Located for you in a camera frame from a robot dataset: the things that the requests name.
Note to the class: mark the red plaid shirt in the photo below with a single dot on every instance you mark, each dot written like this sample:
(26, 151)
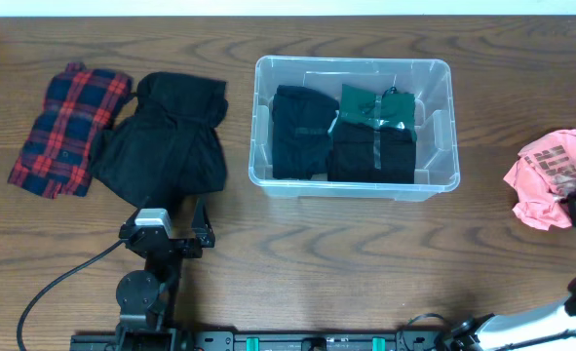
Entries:
(79, 103)

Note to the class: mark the black garment with tape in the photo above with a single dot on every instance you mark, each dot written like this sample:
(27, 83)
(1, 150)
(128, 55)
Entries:
(363, 154)

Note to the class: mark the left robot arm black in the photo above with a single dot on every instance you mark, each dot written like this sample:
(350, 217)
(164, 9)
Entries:
(147, 297)

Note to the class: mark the clear plastic storage bin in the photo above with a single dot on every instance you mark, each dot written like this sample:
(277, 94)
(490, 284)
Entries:
(429, 80)

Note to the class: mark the pink shirt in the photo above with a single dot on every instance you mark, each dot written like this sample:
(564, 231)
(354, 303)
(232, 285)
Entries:
(543, 176)

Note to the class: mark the dark navy garment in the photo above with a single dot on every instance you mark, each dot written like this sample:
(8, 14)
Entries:
(301, 119)

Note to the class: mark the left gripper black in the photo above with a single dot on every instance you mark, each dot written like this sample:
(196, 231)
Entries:
(201, 237)

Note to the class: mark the large black garment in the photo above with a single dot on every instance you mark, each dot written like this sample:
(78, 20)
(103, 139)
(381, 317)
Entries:
(169, 148)

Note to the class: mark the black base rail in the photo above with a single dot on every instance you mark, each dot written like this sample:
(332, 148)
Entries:
(268, 342)

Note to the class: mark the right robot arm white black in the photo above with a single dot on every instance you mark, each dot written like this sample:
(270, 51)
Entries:
(549, 327)

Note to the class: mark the dark green shirt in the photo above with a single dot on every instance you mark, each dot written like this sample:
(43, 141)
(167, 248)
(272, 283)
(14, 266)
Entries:
(392, 109)

